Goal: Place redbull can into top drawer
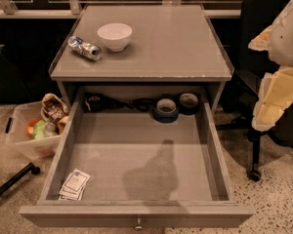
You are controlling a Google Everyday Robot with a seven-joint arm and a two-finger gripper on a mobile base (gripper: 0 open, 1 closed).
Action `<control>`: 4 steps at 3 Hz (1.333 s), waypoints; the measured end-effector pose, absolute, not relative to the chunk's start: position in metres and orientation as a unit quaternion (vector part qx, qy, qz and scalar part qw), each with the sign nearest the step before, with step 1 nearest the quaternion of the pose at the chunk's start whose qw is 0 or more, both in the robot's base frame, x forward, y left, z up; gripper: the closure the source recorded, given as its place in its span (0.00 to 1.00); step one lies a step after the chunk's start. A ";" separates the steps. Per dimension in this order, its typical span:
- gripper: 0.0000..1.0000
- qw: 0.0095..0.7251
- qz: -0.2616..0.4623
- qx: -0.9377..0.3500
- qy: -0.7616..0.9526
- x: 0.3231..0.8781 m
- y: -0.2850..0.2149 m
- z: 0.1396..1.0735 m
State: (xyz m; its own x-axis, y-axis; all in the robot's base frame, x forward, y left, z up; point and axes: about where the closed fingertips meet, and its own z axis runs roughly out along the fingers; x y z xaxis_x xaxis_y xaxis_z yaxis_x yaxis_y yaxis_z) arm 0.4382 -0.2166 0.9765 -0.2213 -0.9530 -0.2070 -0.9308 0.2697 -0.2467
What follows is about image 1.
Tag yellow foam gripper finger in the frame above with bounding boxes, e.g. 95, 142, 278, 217
248, 26, 272, 52
252, 66, 293, 132

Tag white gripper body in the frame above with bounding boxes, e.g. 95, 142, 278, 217
269, 0, 293, 66

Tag redbull can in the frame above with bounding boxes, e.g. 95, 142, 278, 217
67, 36, 102, 61

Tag grey cabinet with drawer unit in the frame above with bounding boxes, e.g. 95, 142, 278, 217
51, 5, 233, 108

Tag open grey top drawer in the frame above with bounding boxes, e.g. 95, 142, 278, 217
20, 93, 254, 228

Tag metal drawer knob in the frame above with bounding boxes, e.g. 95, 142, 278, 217
134, 218, 144, 231

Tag black office chair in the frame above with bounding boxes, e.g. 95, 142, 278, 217
221, 0, 293, 181

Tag black tape roll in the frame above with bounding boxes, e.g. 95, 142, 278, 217
179, 93, 200, 115

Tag blue tape roll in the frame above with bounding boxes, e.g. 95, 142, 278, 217
152, 98, 179, 123

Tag white bowl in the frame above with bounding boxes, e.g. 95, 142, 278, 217
97, 23, 133, 52

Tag crumpled snack bag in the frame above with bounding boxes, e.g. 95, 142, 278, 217
41, 94, 69, 123

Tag stack of white cards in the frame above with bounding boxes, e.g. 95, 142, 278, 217
59, 169, 90, 201

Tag green and orange items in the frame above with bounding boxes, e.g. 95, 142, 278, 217
26, 118, 57, 139

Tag clear plastic bin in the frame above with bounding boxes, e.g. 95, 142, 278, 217
6, 101, 61, 160

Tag black chair leg with caster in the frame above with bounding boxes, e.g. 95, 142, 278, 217
0, 163, 40, 196

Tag black cable bundle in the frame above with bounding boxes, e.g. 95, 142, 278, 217
83, 93, 154, 113

